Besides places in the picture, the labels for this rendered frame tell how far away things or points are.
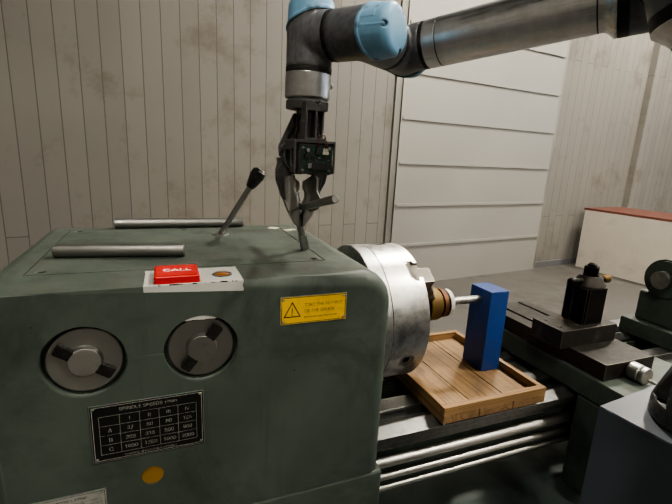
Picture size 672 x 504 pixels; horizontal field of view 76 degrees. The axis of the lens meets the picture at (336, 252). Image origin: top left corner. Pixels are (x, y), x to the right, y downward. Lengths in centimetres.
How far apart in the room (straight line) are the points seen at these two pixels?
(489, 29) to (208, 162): 333
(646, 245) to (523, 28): 595
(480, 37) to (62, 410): 79
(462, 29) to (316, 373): 58
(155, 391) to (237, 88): 345
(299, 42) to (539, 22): 34
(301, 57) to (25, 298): 51
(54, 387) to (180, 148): 326
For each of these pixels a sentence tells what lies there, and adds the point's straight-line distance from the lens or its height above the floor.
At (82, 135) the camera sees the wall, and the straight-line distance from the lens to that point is 381.
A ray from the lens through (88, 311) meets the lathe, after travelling 64.
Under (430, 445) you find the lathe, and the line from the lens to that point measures 111.
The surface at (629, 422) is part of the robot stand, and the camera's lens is 76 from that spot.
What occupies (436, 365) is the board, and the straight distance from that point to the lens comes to 125.
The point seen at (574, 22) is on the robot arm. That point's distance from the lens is 72.
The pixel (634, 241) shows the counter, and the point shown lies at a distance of 665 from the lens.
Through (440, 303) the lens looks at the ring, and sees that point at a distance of 108.
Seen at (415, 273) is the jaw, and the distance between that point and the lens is 95.
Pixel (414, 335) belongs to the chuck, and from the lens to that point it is 92.
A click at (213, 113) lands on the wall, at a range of 390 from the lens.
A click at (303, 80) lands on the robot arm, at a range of 72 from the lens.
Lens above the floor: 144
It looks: 13 degrees down
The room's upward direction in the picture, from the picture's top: 3 degrees clockwise
